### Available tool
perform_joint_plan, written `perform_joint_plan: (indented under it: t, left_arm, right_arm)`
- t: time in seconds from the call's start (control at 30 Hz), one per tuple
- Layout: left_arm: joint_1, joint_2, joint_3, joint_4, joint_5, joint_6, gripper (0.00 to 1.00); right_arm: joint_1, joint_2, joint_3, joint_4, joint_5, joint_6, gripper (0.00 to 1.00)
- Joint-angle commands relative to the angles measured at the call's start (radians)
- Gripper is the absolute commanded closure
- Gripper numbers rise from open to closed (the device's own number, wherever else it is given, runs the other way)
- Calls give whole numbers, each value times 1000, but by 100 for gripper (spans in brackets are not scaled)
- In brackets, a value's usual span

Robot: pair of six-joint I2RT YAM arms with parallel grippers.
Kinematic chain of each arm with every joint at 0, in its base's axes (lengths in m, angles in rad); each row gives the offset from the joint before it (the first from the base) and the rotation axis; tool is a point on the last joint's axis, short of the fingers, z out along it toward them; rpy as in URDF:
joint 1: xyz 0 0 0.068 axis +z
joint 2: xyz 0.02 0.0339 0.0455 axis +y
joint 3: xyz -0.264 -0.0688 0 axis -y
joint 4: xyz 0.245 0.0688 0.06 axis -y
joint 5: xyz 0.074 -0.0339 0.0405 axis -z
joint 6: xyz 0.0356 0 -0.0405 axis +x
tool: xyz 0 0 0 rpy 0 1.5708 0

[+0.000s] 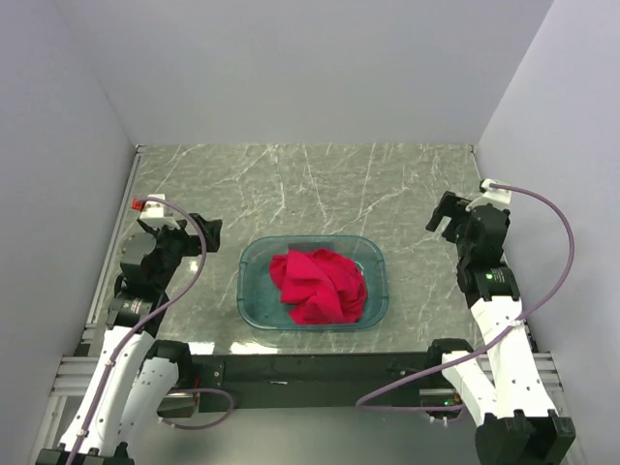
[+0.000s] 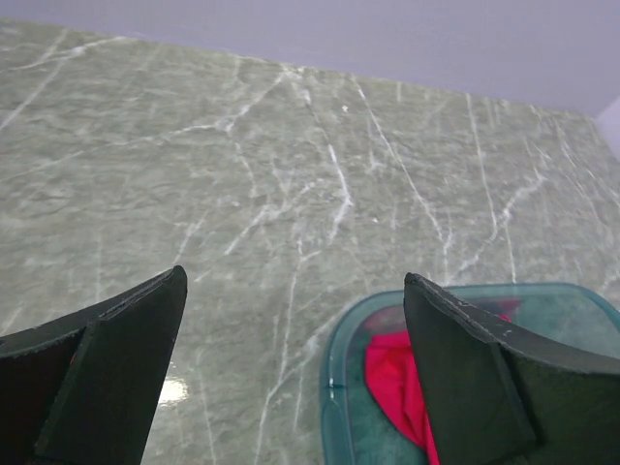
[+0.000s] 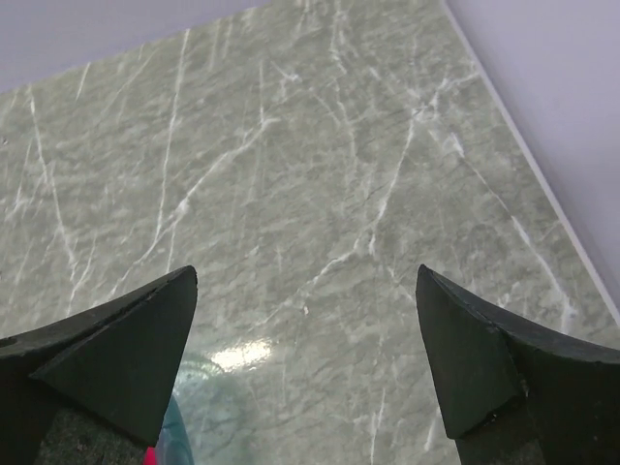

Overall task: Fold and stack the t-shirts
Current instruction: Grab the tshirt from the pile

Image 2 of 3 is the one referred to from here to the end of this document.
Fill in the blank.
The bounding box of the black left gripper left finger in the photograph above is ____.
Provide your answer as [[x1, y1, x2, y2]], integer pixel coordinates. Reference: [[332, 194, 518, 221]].
[[1, 265, 188, 464]]

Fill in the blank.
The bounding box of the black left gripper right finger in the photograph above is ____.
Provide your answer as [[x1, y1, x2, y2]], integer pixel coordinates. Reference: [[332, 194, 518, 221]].
[[403, 273, 619, 464]]

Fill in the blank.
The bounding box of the red t-shirt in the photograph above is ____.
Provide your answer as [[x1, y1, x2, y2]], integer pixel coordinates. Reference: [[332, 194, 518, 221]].
[[365, 298, 532, 464]]

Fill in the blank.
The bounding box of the teal transparent plastic bin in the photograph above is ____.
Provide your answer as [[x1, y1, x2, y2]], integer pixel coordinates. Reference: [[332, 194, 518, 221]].
[[319, 283, 619, 464]]

